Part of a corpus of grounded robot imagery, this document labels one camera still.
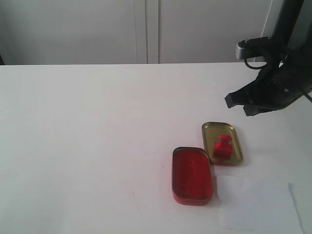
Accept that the black cable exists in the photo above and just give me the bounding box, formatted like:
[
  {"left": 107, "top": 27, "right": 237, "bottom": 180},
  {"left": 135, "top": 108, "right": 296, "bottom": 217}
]
[{"left": 243, "top": 58, "right": 268, "bottom": 69}]

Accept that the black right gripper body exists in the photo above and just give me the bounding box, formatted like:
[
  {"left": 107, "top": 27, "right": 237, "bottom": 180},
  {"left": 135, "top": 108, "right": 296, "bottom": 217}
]
[{"left": 251, "top": 56, "right": 312, "bottom": 111}]

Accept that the red tin box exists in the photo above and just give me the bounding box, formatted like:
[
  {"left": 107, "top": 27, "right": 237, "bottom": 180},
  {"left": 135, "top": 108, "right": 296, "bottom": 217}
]
[{"left": 172, "top": 147, "right": 213, "bottom": 206}]

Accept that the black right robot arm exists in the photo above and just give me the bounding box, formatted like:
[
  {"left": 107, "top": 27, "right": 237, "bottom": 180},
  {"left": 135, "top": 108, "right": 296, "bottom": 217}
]
[{"left": 225, "top": 0, "right": 312, "bottom": 116}]

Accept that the white paper sheet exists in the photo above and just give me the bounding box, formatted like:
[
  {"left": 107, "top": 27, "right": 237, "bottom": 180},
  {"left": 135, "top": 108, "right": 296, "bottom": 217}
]
[{"left": 215, "top": 175, "right": 298, "bottom": 219}]

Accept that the red rubber stamp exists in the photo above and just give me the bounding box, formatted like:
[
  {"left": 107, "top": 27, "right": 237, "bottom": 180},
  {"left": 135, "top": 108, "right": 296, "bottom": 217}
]
[{"left": 213, "top": 135, "right": 233, "bottom": 160}]

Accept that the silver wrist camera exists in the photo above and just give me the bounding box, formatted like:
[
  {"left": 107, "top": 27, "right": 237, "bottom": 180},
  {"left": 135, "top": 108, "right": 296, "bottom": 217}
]
[{"left": 235, "top": 37, "right": 273, "bottom": 60}]

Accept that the gold tin lid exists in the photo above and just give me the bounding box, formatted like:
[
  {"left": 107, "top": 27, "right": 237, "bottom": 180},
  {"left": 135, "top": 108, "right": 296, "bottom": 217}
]
[{"left": 202, "top": 122, "right": 243, "bottom": 166}]

